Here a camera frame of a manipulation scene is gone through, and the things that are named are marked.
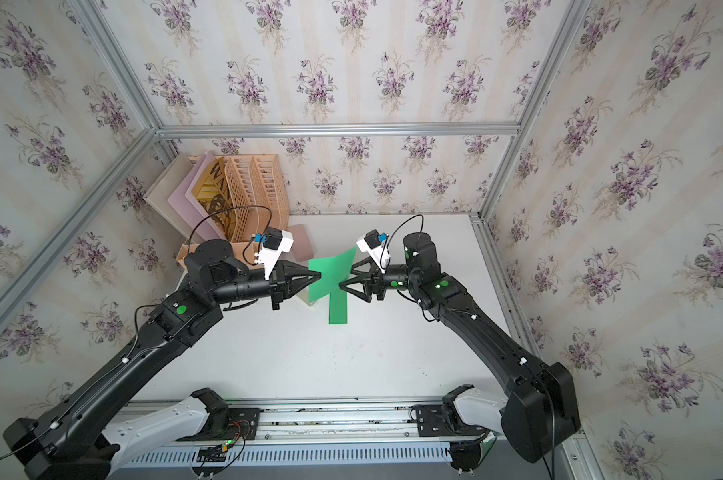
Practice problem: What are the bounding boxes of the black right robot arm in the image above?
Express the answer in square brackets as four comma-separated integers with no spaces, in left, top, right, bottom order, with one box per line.
[339,227,581,469]

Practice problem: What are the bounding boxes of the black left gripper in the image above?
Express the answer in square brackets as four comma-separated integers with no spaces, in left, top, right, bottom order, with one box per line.
[206,260,319,313]

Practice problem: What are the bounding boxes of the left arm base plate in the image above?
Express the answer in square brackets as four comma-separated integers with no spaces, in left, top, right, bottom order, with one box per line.
[180,408,262,442]

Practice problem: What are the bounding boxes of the peach plastic file organizer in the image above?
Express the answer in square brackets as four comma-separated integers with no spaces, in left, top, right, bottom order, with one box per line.
[176,152,289,265]

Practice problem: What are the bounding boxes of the pale green stapler case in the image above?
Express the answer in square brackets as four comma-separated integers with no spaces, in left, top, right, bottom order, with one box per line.
[297,289,313,307]

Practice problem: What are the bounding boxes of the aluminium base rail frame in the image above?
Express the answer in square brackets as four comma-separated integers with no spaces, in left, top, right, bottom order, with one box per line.
[115,396,606,479]

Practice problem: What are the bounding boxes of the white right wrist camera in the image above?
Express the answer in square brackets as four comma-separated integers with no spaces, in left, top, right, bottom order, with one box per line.
[356,229,391,273]

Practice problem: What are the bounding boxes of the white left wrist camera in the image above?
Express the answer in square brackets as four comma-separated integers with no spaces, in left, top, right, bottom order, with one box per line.
[254,227,294,279]

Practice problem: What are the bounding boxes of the green square paper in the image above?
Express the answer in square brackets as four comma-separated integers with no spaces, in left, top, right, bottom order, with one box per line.
[308,247,356,302]
[328,289,348,325]

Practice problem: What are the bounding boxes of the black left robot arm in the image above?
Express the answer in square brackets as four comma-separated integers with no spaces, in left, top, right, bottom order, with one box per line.
[3,228,321,479]

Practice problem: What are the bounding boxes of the yellow black patterned book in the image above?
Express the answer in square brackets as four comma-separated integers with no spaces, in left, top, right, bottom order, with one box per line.
[190,155,236,240]

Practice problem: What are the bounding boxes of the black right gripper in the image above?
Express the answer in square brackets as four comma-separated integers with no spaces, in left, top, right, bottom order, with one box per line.
[338,256,421,305]

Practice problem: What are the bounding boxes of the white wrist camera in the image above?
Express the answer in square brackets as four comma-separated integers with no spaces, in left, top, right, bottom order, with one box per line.
[356,229,391,273]
[254,227,294,279]

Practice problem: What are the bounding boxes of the pink folder board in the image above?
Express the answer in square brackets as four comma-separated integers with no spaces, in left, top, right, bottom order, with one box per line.
[167,152,224,243]

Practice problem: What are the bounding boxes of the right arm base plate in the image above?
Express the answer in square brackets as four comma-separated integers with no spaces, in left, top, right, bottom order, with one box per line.
[409,404,489,437]

